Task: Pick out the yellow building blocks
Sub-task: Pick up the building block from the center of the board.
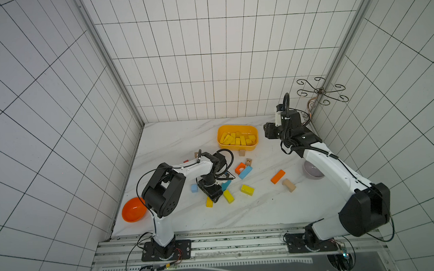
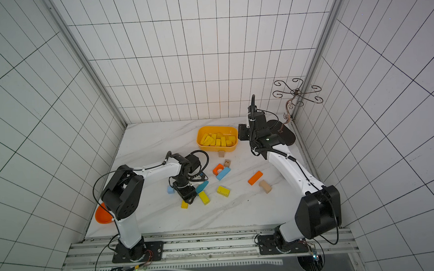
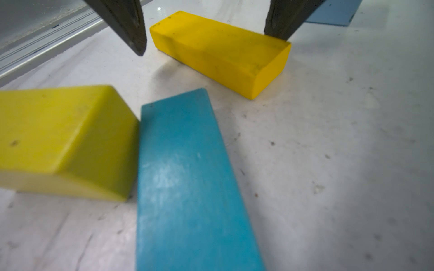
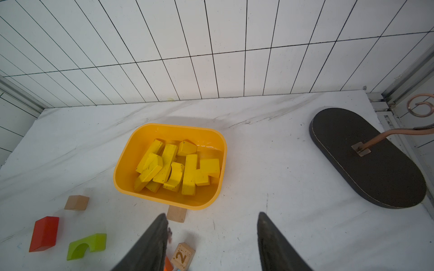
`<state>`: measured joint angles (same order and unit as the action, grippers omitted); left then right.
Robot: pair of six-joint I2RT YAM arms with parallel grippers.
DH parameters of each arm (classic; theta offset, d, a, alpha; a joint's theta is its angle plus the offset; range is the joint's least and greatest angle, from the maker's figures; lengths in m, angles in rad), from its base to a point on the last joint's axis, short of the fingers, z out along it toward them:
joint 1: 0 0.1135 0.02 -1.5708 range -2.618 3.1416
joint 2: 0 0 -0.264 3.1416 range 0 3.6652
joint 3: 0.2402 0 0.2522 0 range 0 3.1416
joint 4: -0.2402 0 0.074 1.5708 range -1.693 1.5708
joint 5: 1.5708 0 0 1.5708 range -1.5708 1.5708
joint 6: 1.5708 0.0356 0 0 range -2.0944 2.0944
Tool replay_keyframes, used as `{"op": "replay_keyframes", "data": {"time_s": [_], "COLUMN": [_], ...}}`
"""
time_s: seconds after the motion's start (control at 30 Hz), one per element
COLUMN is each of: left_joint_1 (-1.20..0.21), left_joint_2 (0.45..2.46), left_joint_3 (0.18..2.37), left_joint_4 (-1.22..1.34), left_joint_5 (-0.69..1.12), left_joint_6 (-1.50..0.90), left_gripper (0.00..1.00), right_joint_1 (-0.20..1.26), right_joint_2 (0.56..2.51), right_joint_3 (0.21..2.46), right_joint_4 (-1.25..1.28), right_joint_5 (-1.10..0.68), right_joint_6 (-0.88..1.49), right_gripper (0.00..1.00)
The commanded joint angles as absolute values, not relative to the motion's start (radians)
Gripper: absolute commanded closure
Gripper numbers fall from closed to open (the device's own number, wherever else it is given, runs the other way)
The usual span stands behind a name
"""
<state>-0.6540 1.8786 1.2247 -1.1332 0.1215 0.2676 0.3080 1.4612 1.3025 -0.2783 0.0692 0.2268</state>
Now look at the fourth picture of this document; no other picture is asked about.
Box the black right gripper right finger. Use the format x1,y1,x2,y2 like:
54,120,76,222
257,212,312,271

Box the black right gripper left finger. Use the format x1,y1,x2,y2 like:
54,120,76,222
112,213,168,271

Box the yellow long block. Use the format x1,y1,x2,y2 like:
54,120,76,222
153,144,178,184
182,154,198,196
133,154,163,192

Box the yellow small cube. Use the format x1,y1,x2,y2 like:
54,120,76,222
194,169,210,186

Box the yellow long block diagonal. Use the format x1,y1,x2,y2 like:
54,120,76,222
136,140,163,173

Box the brown wood cube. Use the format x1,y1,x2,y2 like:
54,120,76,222
171,242,196,271

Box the natural wood cube by tub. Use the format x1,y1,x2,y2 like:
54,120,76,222
166,206,187,223

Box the green arch block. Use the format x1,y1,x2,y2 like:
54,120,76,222
67,233,107,261

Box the yellow long block upright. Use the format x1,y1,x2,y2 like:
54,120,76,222
182,154,198,196

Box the natural wood cube left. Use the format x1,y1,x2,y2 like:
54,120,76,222
64,195,90,211

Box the yellow plastic tub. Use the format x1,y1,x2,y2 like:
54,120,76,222
113,124,227,210

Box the red block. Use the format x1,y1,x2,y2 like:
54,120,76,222
29,216,60,252

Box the yellow triangle block bottom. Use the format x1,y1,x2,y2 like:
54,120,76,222
177,141,197,157

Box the black metal hook stand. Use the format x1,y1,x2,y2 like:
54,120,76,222
309,108,434,209

